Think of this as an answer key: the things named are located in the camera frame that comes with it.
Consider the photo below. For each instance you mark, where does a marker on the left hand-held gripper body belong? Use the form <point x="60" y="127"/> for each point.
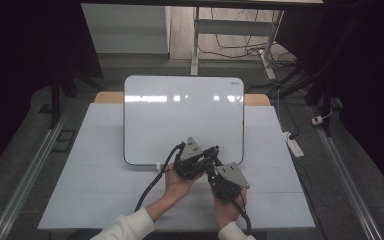
<point x="188" y="165"/>

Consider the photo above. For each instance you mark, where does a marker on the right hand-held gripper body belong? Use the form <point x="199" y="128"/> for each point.
<point x="230" y="181"/>

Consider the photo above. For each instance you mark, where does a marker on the white dry-erase whiteboard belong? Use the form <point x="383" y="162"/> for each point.
<point x="180" y="113"/>

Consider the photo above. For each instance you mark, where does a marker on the person's left hand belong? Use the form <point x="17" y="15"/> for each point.
<point x="178" y="188"/>

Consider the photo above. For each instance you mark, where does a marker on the person's right hand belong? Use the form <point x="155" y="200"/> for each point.
<point x="226" y="211"/>

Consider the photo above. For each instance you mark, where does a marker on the white whiteboard foot clip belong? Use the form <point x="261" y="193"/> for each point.
<point x="158" y="165"/>

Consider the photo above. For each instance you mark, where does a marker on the white power strip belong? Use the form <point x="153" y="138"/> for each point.
<point x="294" y="145"/>

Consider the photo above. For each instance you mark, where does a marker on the white table cover sheet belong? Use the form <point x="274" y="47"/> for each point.
<point x="96" y="200"/>

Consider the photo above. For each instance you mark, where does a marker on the wooden table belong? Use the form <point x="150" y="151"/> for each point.
<point x="109" y="97"/>

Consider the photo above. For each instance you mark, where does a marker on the white plug adapter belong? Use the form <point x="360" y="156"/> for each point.
<point x="317" y="120"/>

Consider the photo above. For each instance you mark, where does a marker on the black metal stand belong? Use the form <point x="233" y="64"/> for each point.
<point x="56" y="100"/>
<point x="326" y="100"/>

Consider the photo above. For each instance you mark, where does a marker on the white cabinet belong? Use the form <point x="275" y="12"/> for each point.
<point x="126" y="30"/>

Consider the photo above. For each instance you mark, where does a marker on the metal floor rail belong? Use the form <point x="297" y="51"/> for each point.
<point x="30" y="176"/>
<point x="348" y="180"/>

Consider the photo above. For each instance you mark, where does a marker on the white desk frame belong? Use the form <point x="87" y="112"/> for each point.
<point x="233" y="27"/>

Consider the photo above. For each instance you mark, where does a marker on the black floor frame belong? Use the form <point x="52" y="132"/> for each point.
<point x="59" y="144"/>

